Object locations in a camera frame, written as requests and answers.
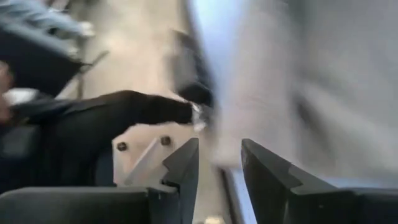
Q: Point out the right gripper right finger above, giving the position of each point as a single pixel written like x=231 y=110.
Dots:
x=270 y=193

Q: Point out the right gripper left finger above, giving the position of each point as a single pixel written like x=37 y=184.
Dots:
x=183 y=186

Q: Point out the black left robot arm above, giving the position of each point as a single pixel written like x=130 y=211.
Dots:
x=124 y=109

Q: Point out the black office chair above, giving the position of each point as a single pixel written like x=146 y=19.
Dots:
x=34 y=59

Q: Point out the person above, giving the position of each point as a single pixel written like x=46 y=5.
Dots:
x=37 y=15

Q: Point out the silver metal bracket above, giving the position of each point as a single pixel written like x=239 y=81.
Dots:
x=143 y=161

